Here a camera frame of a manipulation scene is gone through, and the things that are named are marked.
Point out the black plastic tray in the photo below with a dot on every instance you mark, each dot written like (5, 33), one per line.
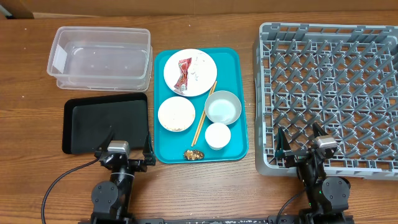
(87, 122)

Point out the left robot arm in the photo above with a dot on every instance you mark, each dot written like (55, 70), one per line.
(111, 198)

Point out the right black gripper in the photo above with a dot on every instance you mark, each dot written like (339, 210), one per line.
(282, 146)

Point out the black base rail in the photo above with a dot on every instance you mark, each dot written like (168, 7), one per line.
(284, 219)

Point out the teal serving tray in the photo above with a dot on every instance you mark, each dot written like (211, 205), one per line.
(170, 146)

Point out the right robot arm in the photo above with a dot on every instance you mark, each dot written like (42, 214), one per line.
(327, 196)

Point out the small white bowl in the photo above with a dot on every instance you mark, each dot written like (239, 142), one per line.
(176, 114)

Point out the large white plate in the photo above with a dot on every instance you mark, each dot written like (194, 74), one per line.
(202, 72)

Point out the brown food scrap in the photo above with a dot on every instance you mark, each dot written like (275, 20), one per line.
(193, 155)

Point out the grey dishwasher rack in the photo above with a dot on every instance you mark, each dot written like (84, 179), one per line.
(342, 77)

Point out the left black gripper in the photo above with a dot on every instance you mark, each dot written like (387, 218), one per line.
(141, 165)

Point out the clear plastic bin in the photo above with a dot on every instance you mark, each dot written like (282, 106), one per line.
(101, 58)

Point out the white cup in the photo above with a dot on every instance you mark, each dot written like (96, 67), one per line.
(217, 135)

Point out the red snack wrapper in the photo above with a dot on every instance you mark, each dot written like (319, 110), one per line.
(182, 82)

